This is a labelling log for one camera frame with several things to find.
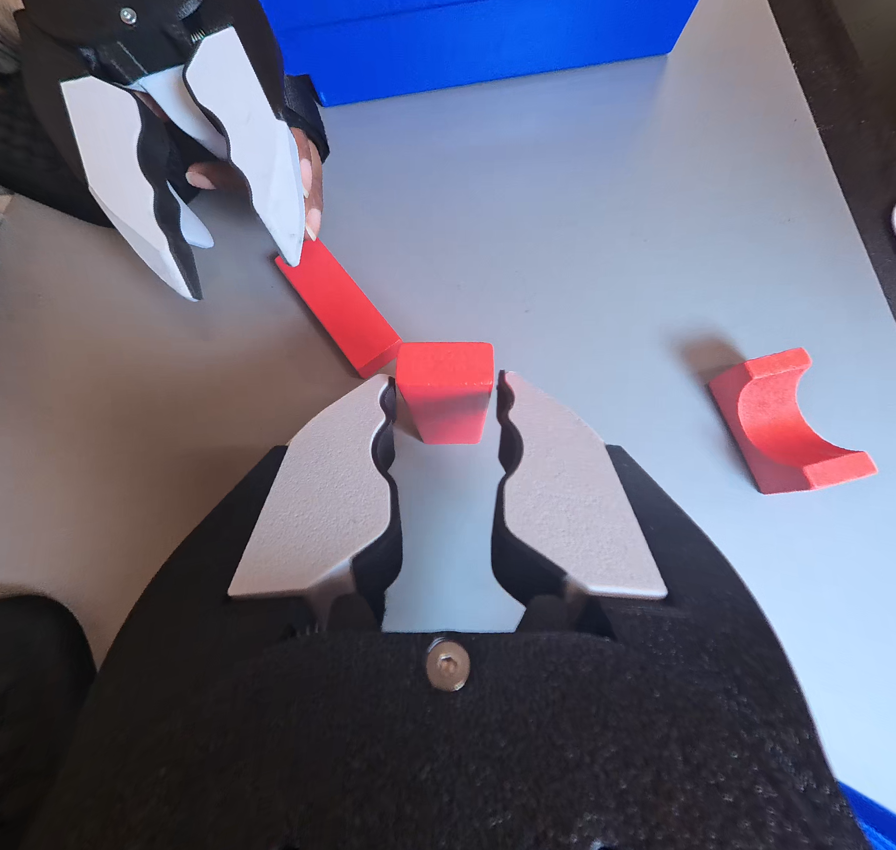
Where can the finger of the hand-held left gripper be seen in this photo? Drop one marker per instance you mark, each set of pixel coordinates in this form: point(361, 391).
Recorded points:
point(241, 108)
point(112, 157)

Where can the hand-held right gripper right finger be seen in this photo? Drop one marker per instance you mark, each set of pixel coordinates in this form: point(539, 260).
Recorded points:
point(581, 507)

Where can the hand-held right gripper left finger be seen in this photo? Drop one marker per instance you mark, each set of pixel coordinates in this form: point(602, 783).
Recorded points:
point(315, 507)

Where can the red rectangular wooden block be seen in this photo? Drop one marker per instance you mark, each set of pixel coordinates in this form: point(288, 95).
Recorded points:
point(444, 388)
point(336, 304)

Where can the red arch wooden block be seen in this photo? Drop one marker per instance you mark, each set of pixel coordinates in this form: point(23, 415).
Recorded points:
point(763, 437)

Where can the blue plastic bin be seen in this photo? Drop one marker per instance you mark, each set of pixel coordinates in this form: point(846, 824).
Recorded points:
point(875, 822)
point(490, 24)

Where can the person's left hand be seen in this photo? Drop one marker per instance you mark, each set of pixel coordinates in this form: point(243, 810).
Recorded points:
point(311, 185)

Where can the dark cloth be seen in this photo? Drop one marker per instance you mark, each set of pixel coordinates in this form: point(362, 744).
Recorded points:
point(35, 689)

